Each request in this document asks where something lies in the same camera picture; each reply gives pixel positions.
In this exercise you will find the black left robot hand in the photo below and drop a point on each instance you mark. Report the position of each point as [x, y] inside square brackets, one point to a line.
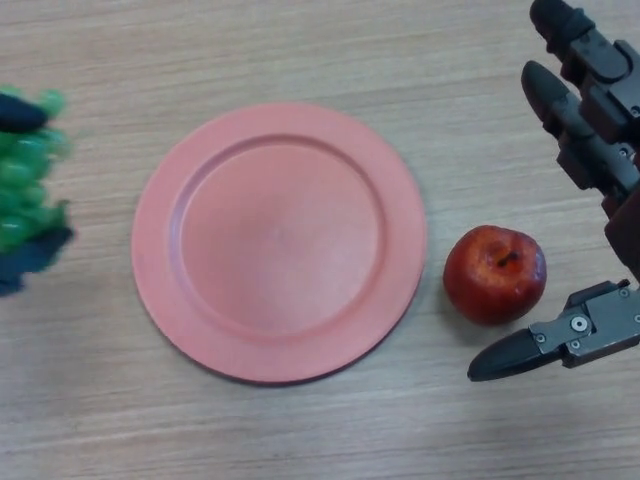
[27, 257]

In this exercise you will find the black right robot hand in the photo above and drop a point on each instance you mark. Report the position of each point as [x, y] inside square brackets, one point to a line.
[600, 135]

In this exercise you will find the green grapes bunch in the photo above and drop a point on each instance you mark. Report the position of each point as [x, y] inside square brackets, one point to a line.
[25, 185]

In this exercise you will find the pink round plate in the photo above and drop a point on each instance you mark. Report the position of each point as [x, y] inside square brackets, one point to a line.
[279, 243]

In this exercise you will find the red apple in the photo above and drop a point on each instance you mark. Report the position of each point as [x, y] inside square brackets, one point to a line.
[495, 275]

